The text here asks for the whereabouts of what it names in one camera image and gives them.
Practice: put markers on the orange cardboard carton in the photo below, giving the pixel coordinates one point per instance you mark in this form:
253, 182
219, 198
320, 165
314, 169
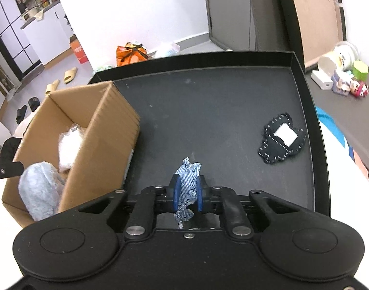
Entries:
78, 51

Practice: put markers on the brown cardboard box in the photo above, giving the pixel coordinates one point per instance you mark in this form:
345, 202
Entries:
88, 134

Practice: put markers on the black shallow tray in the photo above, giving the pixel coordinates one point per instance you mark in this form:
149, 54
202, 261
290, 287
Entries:
212, 108

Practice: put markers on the green hexagonal box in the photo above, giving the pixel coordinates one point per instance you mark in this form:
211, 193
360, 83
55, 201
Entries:
360, 70

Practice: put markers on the black stitched fabric patch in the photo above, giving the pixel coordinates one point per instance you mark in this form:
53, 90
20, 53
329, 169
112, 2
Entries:
281, 140

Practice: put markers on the red pink figurine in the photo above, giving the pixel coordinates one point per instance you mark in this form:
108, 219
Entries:
359, 88

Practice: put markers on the small white charger box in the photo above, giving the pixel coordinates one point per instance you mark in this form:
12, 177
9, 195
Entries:
323, 80

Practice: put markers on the clear bag of white beads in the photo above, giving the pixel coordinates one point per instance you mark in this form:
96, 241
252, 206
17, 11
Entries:
69, 144

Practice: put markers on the black slipper pair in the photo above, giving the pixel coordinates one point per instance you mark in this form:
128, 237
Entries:
33, 104

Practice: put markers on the white yellow canister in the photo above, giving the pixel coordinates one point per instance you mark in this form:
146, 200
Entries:
342, 57

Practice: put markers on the grey low table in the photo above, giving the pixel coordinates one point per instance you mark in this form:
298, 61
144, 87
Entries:
350, 114

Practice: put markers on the grey door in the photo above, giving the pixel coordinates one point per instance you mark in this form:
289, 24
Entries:
247, 25

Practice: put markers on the orange paper bag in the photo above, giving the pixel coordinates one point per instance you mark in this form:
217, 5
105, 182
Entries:
130, 53

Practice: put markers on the grey-blue fluffy plush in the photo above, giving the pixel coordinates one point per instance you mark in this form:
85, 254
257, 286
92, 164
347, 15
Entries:
40, 188

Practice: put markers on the blue knitted cloth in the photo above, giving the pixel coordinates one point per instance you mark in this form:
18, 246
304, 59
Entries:
189, 173

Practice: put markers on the white plastic bag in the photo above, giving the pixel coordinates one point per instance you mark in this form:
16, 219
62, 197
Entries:
171, 50

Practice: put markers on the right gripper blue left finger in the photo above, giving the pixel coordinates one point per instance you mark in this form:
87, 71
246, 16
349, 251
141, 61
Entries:
174, 192

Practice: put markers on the yellow slipper right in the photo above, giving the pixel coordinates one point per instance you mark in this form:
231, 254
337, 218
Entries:
70, 75

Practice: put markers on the yellow slipper left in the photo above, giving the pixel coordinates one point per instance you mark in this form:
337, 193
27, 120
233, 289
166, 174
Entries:
52, 86

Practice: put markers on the white kitchen cabinet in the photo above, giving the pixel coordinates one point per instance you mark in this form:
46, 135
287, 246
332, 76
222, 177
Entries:
49, 37

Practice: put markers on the yellow slipper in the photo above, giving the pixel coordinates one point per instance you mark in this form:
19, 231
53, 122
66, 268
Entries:
70, 75
52, 86

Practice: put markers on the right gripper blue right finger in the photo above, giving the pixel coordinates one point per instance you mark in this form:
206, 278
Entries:
201, 191

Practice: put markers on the white blanket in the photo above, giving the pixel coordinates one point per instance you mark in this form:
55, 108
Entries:
348, 176

